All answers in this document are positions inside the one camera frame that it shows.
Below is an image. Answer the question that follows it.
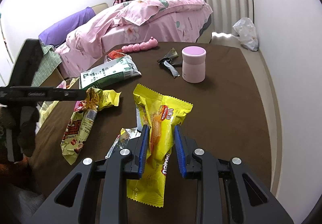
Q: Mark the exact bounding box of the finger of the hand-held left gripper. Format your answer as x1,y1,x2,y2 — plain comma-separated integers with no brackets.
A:
7,39,46,87
0,87,86,102

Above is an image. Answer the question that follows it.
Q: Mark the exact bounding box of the white plastic bag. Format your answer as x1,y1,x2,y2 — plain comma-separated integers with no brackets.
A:
232,17,259,51

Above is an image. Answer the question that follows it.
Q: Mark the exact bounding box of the red white wrapper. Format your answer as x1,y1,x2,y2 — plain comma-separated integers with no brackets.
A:
104,50,131,62

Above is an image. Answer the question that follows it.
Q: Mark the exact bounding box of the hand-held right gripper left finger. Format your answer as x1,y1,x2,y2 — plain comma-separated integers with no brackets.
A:
31,124,150,224

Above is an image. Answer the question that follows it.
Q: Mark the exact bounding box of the green white snack packet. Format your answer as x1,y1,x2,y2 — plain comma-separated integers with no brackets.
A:
79,55,141,90

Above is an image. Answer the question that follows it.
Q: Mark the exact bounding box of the purple pillow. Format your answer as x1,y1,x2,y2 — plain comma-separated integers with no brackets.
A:
38,7,96,47

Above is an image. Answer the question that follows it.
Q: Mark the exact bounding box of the silver foil wrapper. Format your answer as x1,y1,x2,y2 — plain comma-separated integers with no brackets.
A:
105,127,141,159

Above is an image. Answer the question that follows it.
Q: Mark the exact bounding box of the pink floral bed sheet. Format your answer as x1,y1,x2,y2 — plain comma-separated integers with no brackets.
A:
54,10,213,78

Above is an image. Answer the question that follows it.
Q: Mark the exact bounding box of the pink cup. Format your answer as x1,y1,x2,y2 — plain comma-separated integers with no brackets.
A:
182,46,207,83

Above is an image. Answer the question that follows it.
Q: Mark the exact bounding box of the green checked cloth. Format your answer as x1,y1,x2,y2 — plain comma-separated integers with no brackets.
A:
30,44,62,87

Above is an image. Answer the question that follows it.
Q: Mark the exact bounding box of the dark foil wrapper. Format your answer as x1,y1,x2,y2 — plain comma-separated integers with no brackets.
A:
157,48,183,79

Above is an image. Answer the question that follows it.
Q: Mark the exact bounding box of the wooden nightstand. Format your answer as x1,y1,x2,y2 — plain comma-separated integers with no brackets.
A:
40,68,64,87

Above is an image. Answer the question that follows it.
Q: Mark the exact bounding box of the large yellow snack packet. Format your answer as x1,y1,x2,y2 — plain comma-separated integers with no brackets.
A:
126,83,194,208

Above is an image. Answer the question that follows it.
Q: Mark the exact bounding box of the pink caterpillar toy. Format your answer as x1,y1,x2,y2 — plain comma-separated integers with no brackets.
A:
121,37,159,54

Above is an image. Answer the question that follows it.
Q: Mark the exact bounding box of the yellow printed wrapper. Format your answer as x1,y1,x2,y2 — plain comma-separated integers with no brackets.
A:
60,87,122,165

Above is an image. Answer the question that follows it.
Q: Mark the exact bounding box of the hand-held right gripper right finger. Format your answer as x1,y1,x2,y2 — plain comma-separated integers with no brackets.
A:
174,124,295,224

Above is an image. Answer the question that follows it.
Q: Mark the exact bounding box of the beige headboard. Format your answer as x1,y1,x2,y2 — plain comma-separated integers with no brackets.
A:
91,2,111,14

